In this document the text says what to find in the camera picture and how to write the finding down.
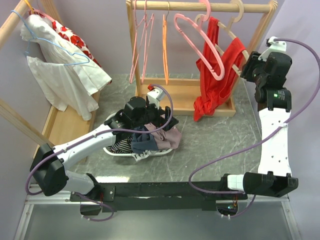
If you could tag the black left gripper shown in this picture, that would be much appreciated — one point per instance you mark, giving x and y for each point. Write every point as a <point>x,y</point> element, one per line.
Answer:
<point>160,121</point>

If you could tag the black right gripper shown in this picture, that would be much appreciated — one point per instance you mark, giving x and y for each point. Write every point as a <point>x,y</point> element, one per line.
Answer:
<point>246,69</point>

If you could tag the beige wooden hanger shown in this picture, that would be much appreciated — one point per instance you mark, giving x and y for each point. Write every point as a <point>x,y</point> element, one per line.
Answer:
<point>227,29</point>

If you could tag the mauve tank top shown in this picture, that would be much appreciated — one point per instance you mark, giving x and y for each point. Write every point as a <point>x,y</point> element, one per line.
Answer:
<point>169,139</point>

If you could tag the navy blue tank top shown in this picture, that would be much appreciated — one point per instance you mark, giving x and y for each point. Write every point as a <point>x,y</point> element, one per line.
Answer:
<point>142,142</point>

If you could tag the black striped tank top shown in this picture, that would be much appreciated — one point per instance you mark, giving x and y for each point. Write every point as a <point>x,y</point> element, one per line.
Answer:
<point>122,147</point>

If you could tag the orange plastic hanger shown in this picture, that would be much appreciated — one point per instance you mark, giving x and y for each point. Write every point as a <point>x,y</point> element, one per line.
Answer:
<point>164,45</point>

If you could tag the white perforated plastic basket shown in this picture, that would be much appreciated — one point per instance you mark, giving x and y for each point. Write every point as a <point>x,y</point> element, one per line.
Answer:
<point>147,127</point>

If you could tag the pink wire hanger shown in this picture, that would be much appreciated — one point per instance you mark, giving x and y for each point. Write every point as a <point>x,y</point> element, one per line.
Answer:
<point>136,47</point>
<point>147,32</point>

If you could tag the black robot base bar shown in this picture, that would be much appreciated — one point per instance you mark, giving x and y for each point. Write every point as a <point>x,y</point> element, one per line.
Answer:
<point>142,196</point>

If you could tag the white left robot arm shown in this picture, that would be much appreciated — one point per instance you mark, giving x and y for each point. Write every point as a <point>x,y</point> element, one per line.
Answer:
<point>51,165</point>

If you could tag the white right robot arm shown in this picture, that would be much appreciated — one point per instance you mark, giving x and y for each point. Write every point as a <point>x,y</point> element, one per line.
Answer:
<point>274,103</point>

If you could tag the wooden clothes rack centre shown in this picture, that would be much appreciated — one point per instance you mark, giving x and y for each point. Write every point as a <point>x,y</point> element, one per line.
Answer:
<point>211,94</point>

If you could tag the wooden clothes rack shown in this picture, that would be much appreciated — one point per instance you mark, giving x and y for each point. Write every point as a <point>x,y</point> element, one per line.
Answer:
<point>20,91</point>
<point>211,94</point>

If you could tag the wooden clothes rack left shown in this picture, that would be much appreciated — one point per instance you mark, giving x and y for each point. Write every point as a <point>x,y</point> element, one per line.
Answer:
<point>20,91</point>

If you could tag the white dress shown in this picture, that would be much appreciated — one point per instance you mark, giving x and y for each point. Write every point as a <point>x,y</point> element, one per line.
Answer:
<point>67,77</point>

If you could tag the red floral white garment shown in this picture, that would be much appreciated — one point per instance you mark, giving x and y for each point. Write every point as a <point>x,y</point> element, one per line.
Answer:
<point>69,35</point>

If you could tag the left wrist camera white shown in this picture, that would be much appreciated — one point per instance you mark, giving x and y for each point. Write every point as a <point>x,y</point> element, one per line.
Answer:
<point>155,95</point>

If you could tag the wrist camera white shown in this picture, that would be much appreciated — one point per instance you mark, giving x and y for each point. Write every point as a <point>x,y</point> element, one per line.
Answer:
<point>155,95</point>
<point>273,45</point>

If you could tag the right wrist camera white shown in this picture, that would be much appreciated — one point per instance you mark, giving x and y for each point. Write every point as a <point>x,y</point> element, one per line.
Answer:
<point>273,45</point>

